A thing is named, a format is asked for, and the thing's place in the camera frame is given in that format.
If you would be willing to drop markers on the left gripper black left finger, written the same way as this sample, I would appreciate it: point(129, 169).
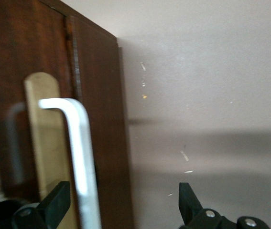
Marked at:
point(54, 205)

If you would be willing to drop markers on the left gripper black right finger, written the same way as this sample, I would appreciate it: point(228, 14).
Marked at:
point(190, 207)

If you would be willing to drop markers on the wooden drawer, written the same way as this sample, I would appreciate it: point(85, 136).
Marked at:
point(18, 47)

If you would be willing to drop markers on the dark brown wooden cabinet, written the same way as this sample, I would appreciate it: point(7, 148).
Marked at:
point(106, 119)

